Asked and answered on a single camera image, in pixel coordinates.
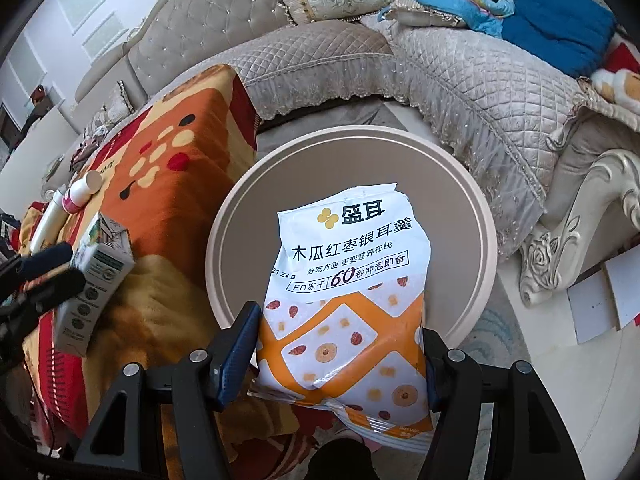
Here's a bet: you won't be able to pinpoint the santa plush toy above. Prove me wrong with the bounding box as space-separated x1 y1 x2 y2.
590 37 640 115

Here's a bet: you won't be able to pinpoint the white green milk carton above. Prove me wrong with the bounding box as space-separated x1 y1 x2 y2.
52 212 134 356

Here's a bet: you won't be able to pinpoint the tall white cylinder bottle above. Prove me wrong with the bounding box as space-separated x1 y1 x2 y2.
29 185 68 255

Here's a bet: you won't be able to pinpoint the white cabinet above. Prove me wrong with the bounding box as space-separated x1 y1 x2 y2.
0 107 78 220

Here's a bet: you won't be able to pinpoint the beige round trash bin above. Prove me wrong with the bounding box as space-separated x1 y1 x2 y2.
205 125 498 347

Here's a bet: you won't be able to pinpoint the clothes pile on sofa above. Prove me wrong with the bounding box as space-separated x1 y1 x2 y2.
70 133 106 174

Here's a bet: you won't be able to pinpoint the orange white snack bag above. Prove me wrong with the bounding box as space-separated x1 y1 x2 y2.
252 183 433 454

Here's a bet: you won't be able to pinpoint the blue folded blanket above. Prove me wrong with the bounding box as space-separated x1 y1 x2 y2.
501 0 616 78

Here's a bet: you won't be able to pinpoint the small fringed cushion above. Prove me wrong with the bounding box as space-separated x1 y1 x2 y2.
84 80 134 138

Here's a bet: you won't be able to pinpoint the white paper sheets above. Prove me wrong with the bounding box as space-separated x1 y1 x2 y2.
567 245 639 344

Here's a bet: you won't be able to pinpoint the checkered orange red blanket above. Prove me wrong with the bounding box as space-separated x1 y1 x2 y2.
25 64 257 437

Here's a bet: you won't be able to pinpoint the pink label yogurt bottle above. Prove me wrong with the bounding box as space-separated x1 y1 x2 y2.
62 170 102 214

